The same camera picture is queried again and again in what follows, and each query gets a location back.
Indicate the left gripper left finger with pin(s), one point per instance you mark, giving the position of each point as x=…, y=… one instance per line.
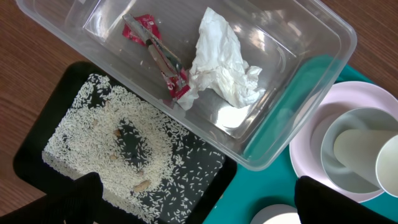
x=78, y=203

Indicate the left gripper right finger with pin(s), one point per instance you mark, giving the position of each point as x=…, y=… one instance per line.
x=318, y=204

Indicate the pink bowl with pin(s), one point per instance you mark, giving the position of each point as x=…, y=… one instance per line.
x=277, y=214

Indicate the pale green paper cup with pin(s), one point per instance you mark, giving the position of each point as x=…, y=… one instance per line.
x=372, y=154

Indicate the red snack wrapper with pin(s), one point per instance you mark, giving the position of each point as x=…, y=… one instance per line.
x=144, y=30

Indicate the white napkin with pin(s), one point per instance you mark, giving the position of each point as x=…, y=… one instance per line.
x=219, y=66

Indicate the teal serving tray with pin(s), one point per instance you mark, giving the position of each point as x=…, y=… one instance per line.
x=251, y=191

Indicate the white round plate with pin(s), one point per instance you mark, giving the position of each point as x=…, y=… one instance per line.
x=305, y=148

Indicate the spilled rice pile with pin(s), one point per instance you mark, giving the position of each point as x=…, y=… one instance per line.
x=150, y=165

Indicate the black plastic tray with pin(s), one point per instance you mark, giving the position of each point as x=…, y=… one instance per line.
x=29, y=166

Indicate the grey shallow bowl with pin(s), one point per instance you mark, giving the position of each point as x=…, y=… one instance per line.
x=361, y=118

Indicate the clear plastic storage bin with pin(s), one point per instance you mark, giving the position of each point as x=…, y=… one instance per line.
x=300, y=46

